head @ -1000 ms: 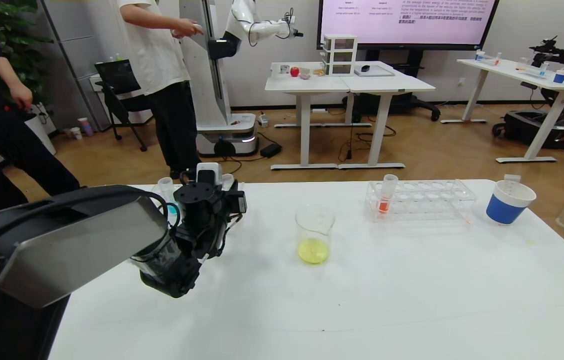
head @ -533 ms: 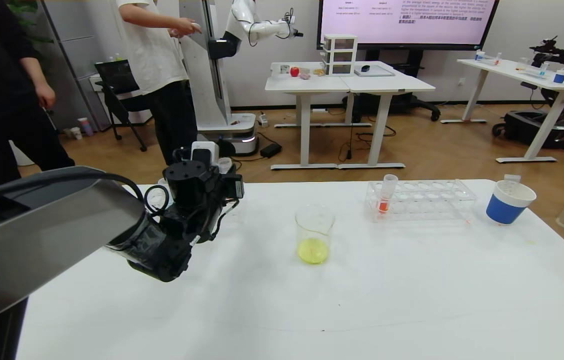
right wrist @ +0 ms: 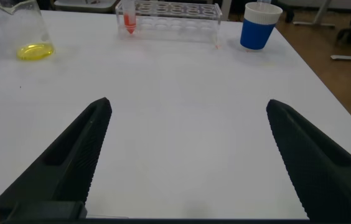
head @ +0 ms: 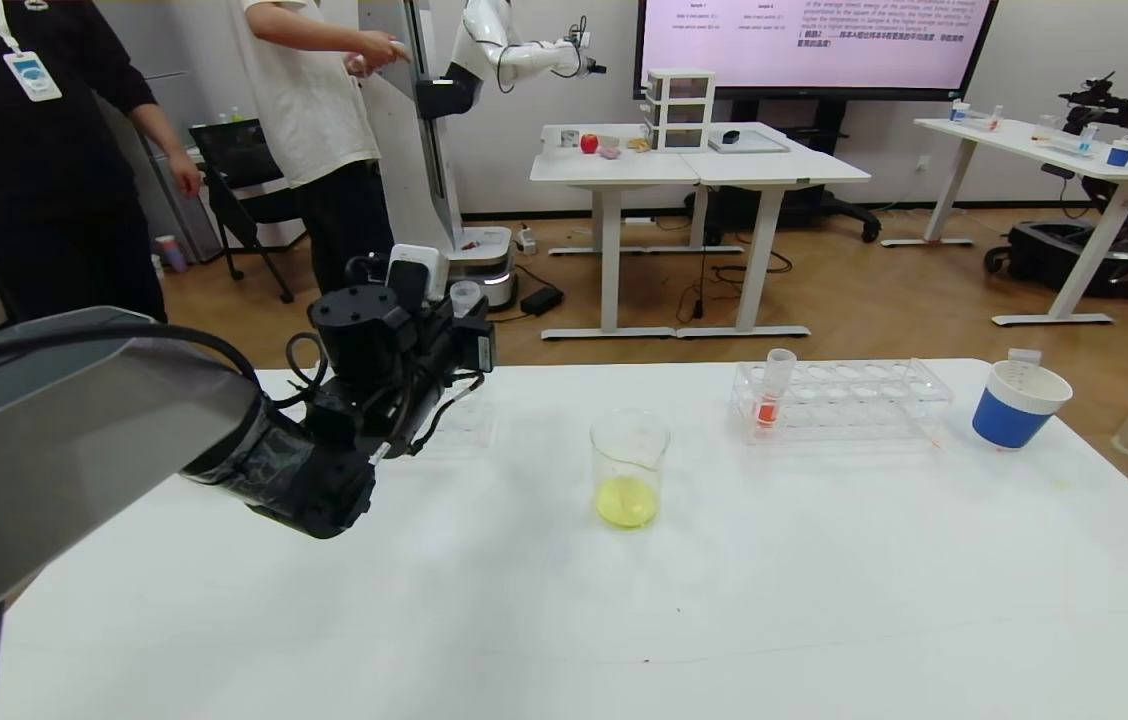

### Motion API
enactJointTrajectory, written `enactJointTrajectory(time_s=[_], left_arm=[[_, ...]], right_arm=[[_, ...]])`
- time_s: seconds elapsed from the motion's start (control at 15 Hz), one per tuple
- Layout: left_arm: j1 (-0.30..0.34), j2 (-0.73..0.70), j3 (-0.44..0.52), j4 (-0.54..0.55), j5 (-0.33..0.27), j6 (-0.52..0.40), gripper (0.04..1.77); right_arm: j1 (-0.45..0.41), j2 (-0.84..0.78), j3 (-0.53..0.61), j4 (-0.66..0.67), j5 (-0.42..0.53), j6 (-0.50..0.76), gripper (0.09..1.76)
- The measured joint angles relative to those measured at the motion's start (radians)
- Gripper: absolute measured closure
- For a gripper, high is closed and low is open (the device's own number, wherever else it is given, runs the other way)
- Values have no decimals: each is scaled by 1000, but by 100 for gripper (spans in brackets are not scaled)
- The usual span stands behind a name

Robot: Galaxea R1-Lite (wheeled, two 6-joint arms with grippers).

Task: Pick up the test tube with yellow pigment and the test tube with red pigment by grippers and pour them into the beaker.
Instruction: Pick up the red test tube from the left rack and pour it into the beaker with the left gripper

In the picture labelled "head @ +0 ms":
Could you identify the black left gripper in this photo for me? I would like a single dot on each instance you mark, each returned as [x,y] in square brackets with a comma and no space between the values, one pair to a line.
[480,349]

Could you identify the red pigment test tube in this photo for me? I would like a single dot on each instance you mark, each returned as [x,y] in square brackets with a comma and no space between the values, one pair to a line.
[465,296]
[768,408]

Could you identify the yellow pigment test tube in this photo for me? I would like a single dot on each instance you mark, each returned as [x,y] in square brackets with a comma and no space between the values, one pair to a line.
[1024,356]

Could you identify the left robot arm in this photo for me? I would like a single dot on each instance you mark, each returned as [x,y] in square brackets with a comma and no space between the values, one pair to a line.
[74,430]

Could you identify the clear glass beaker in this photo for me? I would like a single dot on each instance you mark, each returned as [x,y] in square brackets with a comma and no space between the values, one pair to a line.
[629,500]

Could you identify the black power adapter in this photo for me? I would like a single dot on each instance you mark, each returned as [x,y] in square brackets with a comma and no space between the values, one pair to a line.
[542,301]

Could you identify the white mobile robot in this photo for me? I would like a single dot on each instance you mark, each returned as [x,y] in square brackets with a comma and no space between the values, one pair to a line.
[424,170]

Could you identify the red apple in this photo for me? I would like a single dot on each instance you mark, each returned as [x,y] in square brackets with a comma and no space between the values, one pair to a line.
[589,144]

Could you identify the person in white shirt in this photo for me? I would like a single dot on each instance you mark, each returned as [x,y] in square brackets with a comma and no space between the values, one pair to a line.
[314,100]

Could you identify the black office chair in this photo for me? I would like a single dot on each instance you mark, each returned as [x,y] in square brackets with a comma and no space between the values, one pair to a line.
[234,150]

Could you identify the white drawer organizer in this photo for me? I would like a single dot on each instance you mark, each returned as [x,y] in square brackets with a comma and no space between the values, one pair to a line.
[679,112]

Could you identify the grey flat tray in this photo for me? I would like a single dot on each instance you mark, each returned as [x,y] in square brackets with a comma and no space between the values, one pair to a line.
[759,146]

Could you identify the grey metal cabinet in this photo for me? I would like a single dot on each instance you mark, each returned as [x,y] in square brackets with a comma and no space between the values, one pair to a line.
[194,80]

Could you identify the black display stand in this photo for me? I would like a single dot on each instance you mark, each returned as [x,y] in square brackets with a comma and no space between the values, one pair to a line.
[819,203]

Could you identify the person in black clothes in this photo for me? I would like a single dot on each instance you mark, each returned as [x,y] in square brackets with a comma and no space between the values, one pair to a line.
[24,150]

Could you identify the blue white paper cup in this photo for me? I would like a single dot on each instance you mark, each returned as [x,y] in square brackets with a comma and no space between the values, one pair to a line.
[1012,420]

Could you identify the long white desk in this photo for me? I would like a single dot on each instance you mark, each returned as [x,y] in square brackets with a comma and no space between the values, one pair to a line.
[1009,140]

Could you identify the black mobile robot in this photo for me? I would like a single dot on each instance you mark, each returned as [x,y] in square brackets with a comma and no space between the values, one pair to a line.
[1054,258]

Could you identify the small blue paper cup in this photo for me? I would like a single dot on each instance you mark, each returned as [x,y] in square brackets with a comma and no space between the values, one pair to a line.
[1120,156]

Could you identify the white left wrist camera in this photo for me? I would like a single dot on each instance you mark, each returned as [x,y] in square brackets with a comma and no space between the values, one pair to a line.
[416,270]

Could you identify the large wall display screen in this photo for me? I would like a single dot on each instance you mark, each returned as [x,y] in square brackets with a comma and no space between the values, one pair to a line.
[824,65]

